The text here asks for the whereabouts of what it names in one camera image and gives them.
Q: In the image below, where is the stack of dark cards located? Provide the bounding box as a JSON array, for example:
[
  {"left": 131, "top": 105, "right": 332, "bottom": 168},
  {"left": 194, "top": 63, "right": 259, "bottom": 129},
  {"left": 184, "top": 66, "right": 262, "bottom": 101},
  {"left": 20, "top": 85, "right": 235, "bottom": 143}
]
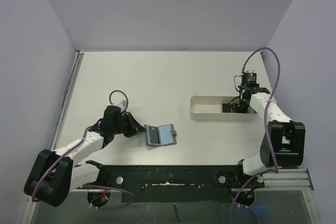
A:
[{"left": 222, "top": 103, "right": 231, "bottom": 113}]

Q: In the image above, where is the aluminium rail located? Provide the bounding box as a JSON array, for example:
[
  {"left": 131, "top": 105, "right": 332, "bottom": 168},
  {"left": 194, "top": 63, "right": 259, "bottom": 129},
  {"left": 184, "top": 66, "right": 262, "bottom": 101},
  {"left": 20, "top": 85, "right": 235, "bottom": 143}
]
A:
[
  {"left": 50, "top": 50, "right": 85, "bottom": 151},
  {"left": 263, "top": 169, "right": 314, "bottom": 190}
]

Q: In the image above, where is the grey blue card holder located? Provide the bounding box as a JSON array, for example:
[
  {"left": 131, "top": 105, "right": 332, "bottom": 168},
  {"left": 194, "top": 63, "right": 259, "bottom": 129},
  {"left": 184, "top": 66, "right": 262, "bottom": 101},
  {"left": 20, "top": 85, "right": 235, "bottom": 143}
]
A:
[{"left": 144, "top": 124, "right": 177, "bottom": 147}]

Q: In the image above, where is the left aluminium rail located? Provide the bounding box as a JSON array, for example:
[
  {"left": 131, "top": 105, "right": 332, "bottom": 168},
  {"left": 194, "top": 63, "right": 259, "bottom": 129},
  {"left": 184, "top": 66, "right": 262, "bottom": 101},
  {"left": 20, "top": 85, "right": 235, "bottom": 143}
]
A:
[{"left": 50, "top": 50, "right": 85, "bottom": 151}]

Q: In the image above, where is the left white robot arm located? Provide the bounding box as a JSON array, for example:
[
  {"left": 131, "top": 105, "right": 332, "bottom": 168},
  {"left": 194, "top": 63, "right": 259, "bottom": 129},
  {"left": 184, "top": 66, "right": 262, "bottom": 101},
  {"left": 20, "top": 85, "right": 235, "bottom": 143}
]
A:
[{"left": 24, "top": 105, "right": 146, "bottom": 207}]

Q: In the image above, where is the white plastic tray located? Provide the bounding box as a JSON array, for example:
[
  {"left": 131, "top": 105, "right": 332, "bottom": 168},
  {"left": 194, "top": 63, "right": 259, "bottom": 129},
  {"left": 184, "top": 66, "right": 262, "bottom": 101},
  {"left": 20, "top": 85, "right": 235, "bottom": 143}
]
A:
[{"left": 189, "top": 95, "right": 258, "bottom": 122}]

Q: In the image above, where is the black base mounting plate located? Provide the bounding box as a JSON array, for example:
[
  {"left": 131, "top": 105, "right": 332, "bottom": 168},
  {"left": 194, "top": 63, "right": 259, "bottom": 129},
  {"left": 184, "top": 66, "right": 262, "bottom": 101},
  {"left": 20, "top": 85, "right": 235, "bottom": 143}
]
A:
[{"left": 93, "top": 164, "right": 265, "bottom": 203}]

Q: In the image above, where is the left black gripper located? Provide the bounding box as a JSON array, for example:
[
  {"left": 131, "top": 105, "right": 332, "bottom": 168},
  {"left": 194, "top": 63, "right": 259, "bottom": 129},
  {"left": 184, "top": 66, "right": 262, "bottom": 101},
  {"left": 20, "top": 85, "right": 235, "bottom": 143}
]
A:
[{"left": 112, "top": 111, "right": 146, "bottom": 137}]

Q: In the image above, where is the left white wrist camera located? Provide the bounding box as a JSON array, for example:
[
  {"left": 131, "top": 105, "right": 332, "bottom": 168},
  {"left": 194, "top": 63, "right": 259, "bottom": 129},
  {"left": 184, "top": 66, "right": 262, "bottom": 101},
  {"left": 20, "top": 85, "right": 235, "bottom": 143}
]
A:
[{"left": 117, "top": 100, "right": 128, "bottom": 110}]

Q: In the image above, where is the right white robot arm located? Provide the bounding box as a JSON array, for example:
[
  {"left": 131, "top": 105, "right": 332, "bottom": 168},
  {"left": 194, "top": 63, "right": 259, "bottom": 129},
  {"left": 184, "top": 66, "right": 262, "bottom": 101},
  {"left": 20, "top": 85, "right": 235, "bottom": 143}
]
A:
[{"left": 228, "top": 72, "right": 306, "bottom": 187}]

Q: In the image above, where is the dark credit card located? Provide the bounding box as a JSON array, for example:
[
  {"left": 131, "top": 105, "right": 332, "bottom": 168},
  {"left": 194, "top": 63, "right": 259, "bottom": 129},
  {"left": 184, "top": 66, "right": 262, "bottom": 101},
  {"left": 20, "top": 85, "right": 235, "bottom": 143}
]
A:
[{"left": 147, "top": 125, "right": 160, "bottom": 146}]

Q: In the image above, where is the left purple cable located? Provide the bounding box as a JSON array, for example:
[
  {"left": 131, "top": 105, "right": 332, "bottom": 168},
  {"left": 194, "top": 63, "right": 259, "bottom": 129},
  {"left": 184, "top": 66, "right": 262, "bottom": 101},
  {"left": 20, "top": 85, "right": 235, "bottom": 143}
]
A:
[{"left": 31, "top": 90, "right": 137, "bottom": 211}]

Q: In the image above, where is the right aluminium rail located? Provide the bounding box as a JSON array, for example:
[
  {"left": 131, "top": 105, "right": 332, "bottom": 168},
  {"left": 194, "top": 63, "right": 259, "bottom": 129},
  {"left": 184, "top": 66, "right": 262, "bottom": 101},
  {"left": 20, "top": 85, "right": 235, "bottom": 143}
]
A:
[{"left": 263, "top": 169, "right": 314, "bottom": 190}]

